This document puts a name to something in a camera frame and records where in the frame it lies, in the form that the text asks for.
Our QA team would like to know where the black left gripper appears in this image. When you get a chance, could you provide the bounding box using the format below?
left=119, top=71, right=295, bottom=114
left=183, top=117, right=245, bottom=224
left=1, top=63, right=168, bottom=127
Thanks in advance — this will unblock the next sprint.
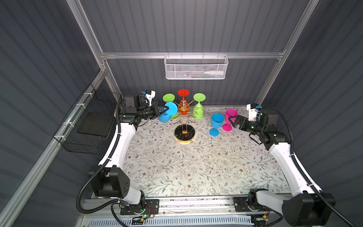
left=137, top=103, right=167, bottom=121

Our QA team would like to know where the pink wine glass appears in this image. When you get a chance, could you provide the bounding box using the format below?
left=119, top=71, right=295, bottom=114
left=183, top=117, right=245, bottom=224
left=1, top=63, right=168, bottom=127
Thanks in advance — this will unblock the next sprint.
left=222, top=109, right=238, bottom=131

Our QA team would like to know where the green wine glass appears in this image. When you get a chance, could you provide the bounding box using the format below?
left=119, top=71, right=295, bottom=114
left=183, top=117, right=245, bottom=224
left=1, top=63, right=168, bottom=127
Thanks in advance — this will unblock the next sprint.
left=163, top=93, right=180, bottom=119
left=192, top=93, right=206, bottom=120

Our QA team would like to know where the black wire basket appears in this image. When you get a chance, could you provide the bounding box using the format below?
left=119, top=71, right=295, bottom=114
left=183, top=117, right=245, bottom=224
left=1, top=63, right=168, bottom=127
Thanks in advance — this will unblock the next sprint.
left=54, top=86, right=122, bottom=155

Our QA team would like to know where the gold wine glass rack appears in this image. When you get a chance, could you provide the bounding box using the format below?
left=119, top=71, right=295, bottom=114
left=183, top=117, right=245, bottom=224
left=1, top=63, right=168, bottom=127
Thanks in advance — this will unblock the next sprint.
left=174, top=109, right=197, bottom=143

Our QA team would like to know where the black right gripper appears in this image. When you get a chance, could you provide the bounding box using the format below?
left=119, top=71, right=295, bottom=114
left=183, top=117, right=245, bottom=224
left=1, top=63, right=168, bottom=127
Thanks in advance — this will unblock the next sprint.
left=229, top=115, right=263, bottom=137

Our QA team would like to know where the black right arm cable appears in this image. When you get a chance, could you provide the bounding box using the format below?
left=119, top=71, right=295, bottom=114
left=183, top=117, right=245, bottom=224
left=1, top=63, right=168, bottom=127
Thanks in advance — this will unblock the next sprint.
left=260, top=104, right=358, bottom=227

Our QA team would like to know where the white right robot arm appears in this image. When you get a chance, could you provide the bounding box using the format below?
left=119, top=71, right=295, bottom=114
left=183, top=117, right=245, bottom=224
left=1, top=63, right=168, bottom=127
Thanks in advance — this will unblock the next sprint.
left=227, top=107, right=336, bottom=227

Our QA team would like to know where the blue wine glass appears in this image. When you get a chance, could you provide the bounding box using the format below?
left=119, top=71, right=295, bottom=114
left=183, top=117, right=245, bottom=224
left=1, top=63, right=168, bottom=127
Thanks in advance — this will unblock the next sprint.
left=158, top=102, right=177, bottom=123
left=209, top=113, right=224, bottom=137

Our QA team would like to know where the red wine glass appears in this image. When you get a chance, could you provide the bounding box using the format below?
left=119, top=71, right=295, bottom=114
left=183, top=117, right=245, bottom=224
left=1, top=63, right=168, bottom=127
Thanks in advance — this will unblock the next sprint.
left=177, top=89, right=190, bottom=115

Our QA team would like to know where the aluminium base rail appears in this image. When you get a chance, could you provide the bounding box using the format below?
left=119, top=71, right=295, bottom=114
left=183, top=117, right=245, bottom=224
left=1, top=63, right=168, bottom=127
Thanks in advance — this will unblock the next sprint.
left=76, top=195, right=288, bottom=227

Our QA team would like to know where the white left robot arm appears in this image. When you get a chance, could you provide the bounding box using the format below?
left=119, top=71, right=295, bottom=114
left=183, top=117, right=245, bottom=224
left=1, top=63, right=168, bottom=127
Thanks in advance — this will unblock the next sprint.
left=89, top=94, right=178, bottom=206

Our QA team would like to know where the white wire mesh basket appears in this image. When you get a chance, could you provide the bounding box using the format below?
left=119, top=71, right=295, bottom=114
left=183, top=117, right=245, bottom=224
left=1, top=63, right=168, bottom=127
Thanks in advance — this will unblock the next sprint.
left=164, top=54, right=229, bottom=80

